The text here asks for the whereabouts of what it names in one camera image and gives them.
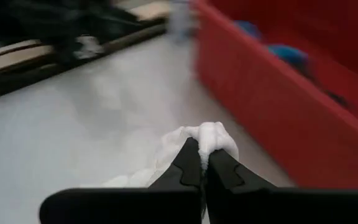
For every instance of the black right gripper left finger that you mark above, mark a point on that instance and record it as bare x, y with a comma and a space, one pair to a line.
154, 205

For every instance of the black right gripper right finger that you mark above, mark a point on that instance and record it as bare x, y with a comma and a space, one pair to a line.
259, 205

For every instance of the white textured towel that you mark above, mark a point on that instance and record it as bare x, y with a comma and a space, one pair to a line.
210, 137

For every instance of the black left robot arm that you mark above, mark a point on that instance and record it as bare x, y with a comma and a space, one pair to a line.
57, 21

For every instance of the red plastic bin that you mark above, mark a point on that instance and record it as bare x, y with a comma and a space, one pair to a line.
291, 124

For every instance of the blue garment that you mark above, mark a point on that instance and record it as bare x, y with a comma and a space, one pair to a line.
287, 54

